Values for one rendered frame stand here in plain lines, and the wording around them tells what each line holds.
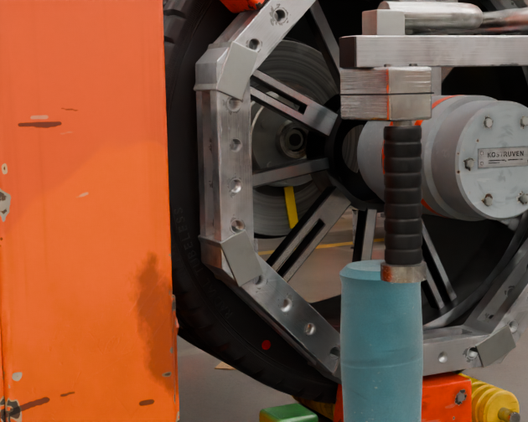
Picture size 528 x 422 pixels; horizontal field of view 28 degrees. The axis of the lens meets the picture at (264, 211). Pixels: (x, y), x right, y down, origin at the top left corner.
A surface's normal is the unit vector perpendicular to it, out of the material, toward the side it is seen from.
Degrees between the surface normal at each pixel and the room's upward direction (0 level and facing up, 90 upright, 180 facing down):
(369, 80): 90
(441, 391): 90
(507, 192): 90
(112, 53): 90
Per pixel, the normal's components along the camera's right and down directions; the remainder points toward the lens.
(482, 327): -0.65, -0.65
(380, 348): -0.11, 0.11
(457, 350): 0.44, 0.10
